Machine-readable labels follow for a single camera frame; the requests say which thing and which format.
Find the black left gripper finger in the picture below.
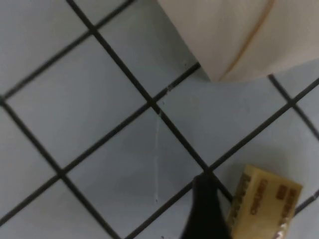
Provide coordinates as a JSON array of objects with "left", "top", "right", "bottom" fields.
[{"left": 182, "top": 173, "right": 231, "bottom": 239}]

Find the yellow rectangular printed eraser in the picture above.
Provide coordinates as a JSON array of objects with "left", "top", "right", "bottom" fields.
[{"left": 225, "top": 163, "right": 304, "bottom": 239}]

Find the cream canvas zipper pencil case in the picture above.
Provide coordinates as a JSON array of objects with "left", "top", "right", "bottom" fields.
[{"left": 156, "top": 0, "right": 319, "bottom": 84}]

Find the blue grid-patterned tablecloth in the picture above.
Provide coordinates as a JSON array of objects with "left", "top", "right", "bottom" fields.
[{"left": 0, "top": 0, "right": 319, "bottom": 239}]

